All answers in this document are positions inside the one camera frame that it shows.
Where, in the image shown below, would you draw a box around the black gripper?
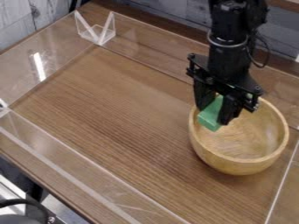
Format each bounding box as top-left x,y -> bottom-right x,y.
187,32 -> 263,125

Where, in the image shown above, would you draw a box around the green rectangular block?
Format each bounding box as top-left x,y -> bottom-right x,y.
198,94 -> 223,131

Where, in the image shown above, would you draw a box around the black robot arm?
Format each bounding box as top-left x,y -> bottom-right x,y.
187,0 -> 269,130

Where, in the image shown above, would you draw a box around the brown wooden bowl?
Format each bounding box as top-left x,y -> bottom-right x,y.
189,98 -> 290,176

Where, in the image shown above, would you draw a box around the clear acrylic corner bracket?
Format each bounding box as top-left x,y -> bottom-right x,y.
74,11 -> 117,46

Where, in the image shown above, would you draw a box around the clear acrylic tray wall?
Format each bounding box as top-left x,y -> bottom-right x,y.
0,99 -> 190,224

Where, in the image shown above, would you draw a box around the black cable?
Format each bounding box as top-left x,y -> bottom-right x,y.
0,199 -> 52,224

